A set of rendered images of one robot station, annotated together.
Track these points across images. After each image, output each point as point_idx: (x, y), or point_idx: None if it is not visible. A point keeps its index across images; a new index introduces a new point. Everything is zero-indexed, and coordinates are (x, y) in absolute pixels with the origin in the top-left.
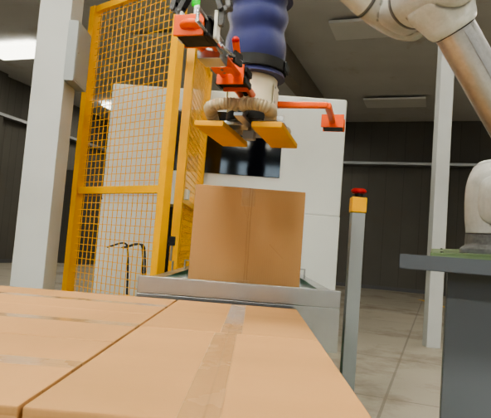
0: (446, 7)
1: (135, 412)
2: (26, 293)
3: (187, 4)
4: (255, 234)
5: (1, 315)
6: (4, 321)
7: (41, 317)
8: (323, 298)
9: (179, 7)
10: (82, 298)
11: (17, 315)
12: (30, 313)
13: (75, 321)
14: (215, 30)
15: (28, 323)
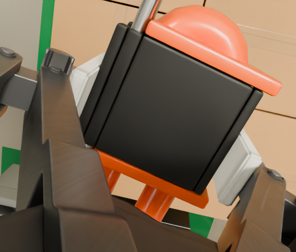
0: None
1: None
2: (295, 194)
3: (230, 219)
4: None
5: None
6: None
7: (278, 43)
8: (4, 191)
9: (273, 180)
10: None
11: None
12: (287, 59)
13: (250, 29)
14: (102, 55)
15: (286, 4)
